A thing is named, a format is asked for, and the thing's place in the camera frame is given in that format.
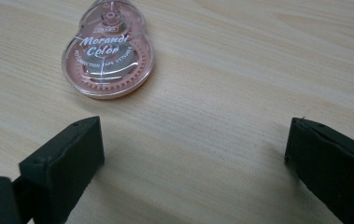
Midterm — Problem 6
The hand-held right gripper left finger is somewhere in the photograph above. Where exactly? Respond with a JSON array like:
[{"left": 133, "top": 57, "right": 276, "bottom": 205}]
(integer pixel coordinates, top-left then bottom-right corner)
[{"left": 11, "top": 116, "right": 106, "bottom": 224}]

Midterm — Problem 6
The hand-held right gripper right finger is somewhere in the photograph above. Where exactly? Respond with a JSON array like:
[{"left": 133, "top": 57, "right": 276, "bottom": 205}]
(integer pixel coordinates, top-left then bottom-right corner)
[{"left": 284, "top": 117, "right": 354, "bottom": 224}]

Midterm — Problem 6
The pink correction tape dispenser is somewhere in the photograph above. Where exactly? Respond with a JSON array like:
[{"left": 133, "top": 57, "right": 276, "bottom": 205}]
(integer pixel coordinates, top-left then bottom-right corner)
[{"left": 61, "top": 0, "right": 155, "bottom": 100}]

